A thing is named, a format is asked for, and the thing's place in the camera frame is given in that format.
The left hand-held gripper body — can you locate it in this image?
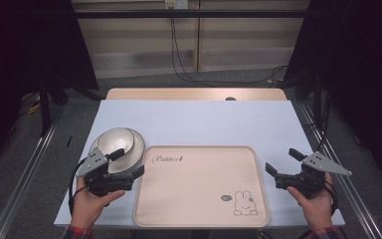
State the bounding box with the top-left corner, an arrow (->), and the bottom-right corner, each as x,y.
75,147 -> 136,197

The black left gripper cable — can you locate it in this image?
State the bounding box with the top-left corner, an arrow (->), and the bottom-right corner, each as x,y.
67,157 -> 90,217

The person's plaid sleeve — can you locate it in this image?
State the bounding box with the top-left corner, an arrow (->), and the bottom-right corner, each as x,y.
297,226 -> 346,239
62,225 -> 96,239

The white ceramic bowl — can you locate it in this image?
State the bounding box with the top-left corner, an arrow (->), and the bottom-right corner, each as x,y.
96,127 -> 136,157

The black metal stand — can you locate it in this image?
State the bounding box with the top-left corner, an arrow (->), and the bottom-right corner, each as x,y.
312,73 -> 323,127
37,78 -> 53,137

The person's left hand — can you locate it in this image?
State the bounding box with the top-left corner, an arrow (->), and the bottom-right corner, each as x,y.
70,176 -> 126,231

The black curtain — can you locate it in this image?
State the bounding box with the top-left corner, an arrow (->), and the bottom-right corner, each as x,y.
0,0 -> 99,173
283,0 -> 382,190

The metal floor rail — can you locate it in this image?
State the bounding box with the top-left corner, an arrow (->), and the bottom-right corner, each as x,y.
0,102 -> 68,239
297,102 -> 382,239

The light wooden table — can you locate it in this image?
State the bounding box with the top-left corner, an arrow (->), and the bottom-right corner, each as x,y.
104,87 -> 288,102

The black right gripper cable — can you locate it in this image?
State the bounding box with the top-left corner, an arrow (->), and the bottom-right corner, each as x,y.
322,183 -> 339,217

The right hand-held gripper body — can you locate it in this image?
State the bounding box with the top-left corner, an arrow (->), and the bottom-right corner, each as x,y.
274,150 -> 353,200

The yellow cable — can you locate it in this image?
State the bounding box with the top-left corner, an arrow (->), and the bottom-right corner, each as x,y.
25,95 -> 43,116

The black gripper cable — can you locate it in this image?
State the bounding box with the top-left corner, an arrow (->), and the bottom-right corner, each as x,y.
322,183 -> 339,217
67,157 -> 90,217

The person's left plaid sleeve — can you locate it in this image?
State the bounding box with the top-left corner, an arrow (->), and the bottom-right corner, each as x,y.
62,225 -> 96,239

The thin black cable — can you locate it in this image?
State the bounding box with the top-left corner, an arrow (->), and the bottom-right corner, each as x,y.
303,99 -> 331,154

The black horizontal bar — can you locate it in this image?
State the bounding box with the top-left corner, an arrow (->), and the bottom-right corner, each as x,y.
74,9 -> 308,20

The person's right plaid sleeve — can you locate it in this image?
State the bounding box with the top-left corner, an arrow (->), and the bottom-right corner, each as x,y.
297,226 -> 346,239

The person's right hand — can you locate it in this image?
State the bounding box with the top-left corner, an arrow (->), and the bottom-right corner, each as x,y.
286,172 -> 335,232

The black floor cable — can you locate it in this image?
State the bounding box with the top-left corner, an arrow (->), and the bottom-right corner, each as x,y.
169,16 -> 290,86

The white wall outlet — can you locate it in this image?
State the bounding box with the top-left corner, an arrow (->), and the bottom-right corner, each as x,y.
164,0 -> 190,10

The pale blue table mat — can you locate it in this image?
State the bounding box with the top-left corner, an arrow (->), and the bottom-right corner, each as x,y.
53,99 -> 346,229

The beige tray with rabbit print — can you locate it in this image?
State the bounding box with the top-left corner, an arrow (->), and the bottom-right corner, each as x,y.
132,144 -> 271,229

